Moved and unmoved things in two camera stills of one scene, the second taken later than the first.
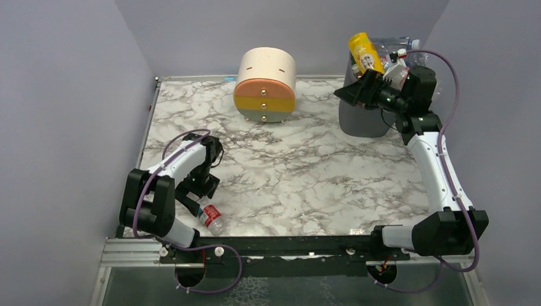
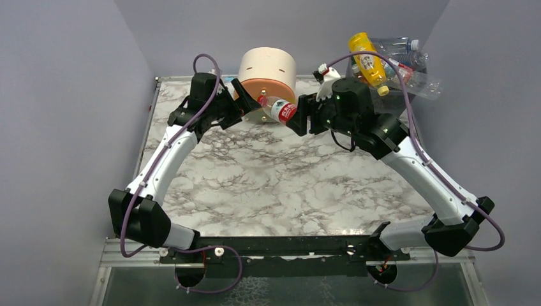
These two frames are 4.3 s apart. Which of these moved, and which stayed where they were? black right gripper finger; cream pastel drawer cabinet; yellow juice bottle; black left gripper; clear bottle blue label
Moved: black left gripper; black right gripper finger
Stayed: clear bottle blue label; yellow juice bottle; cream pastel drawer cabinet
